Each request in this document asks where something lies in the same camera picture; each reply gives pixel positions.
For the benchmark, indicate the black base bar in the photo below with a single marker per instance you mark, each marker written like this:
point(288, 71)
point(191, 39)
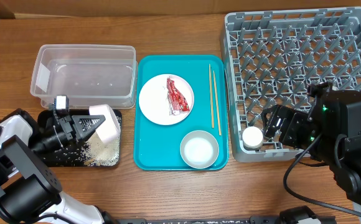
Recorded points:
point(296, 215)

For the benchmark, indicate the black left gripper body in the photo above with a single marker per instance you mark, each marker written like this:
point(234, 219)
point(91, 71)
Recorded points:
point(56, 137)

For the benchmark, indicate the right wooden chopstick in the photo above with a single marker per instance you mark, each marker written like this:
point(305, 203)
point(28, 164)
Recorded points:
point(216, 104)

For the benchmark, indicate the clear plastic bin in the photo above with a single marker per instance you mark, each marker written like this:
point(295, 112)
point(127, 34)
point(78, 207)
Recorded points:
point(88, 74)

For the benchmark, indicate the cream paper cup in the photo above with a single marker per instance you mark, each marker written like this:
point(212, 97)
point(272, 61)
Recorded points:
point(252, 138)

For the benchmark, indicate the grey-white bowl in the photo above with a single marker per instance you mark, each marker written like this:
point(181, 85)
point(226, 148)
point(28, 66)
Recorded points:
point(199, 149)

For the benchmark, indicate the pink bowl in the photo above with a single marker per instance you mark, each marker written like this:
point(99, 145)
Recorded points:
point(110, 129)

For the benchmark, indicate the wooden chopstick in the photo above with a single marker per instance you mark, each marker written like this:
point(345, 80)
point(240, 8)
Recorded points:
point(211, 97)
point(216, 104)

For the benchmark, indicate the teal plastic tray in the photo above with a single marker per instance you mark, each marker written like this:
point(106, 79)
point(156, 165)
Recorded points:
point(157, 147)

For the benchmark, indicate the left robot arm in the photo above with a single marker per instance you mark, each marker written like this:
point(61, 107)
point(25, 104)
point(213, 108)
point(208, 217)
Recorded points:
point(30, 192)

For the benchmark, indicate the white round plate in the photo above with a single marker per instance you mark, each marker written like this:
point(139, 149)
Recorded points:
point(155, 104)

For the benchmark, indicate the black tray with rice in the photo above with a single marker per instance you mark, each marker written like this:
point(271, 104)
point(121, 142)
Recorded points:
point(90, 153)

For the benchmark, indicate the grey dish rack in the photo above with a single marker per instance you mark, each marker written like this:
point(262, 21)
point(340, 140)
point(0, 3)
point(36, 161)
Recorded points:
point(271, 57)

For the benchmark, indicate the left wooden chopstick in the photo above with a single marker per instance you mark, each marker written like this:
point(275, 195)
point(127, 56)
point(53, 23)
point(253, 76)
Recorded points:
point(211, 97)

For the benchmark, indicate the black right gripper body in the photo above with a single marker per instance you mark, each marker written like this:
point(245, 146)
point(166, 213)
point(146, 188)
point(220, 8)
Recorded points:
point(297, 131)

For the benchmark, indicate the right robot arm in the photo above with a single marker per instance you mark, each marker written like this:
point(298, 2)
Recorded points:
point(330, 132)

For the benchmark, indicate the red snack wrapper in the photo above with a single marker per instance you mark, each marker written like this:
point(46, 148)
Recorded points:
point(177, 102)

